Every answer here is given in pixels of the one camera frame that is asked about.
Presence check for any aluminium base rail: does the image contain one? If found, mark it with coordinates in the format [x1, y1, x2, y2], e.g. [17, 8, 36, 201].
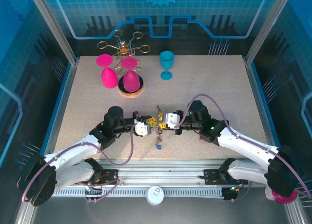
[97, 158, 234, 185]

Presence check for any aluminium table side rail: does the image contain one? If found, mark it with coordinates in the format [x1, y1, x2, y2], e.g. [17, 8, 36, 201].
[243, 58, 280, 151]
[40, 59, 80, 159]

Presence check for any pink plastic wine glass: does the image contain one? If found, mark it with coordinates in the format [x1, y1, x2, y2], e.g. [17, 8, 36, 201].
[96, 54, 118, 89]
[120, 57, 141, 93]

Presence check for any white round tin can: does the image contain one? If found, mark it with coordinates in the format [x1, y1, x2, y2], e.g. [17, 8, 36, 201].
[145, 185, 164, 206]

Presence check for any teal plastic wine glass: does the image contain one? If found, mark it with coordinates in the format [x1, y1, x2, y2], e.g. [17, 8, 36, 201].
[159, 51, 175, 81]

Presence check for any metal keyring chain with keys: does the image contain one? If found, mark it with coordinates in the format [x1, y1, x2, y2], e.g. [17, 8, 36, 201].
[153, 104, 164, 149]

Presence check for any pink and white plastic cup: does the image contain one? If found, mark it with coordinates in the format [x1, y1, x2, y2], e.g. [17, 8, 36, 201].
[265, 184, 298, 205]

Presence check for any white slotted cable duct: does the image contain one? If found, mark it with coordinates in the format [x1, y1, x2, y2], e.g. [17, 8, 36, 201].
[52, 187, 225, 198]

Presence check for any aluminium frame post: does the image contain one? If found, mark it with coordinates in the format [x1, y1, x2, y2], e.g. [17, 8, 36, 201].
[26, 0, 80, 65]
[245, 0, 297, 65]

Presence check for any gold wire glass rack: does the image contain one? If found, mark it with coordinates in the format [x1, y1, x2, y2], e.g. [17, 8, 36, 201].
[97, 29, 151, 98]

